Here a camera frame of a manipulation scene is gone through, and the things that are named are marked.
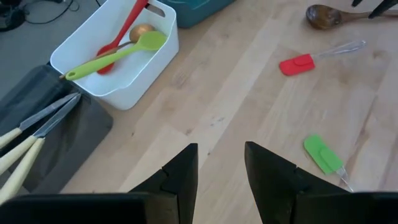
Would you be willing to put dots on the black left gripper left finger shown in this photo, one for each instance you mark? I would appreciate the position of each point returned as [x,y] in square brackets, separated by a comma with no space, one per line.
[177,180]

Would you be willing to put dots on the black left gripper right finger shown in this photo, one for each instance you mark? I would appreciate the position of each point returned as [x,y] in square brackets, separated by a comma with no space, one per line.
[273,180]

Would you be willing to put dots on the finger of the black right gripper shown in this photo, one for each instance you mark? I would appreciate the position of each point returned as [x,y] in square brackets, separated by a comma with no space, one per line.
[357,2]
[384,7]

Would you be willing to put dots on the dark wooden spoon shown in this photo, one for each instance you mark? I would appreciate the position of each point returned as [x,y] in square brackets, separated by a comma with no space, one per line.
[323,17]

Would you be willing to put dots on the grey plastic bin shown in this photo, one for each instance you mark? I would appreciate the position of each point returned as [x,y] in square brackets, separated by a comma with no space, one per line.
[71,133]

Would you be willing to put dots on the green silicone spoon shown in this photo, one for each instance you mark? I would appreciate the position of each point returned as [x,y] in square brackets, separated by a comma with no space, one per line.
[149,42]

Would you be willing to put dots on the red silicone spoon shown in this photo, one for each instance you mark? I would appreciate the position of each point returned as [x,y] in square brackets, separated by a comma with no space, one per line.
[124,28]

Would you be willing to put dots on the white plastic bin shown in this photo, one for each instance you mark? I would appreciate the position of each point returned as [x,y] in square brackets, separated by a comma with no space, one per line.
[140,74]

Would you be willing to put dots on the teal plastic bin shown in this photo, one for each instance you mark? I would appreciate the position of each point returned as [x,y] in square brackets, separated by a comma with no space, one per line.
[199,12]

